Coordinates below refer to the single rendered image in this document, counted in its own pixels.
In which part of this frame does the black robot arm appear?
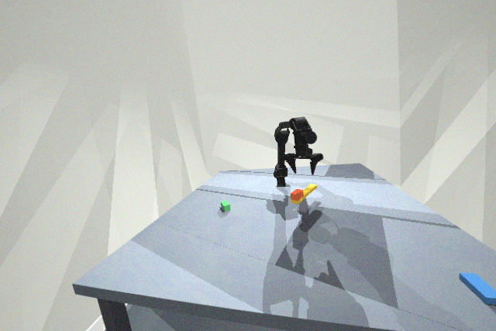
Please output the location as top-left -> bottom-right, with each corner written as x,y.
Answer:
274,117 -> 317,187

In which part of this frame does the blue flat bar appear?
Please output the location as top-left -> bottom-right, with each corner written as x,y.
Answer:
460,273 -> 496,305

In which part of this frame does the small green block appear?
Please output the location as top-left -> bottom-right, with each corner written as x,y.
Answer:
221,200 -> 231,212

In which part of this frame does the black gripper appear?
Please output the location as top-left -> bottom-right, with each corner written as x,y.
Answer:
283,143 -> 324,175

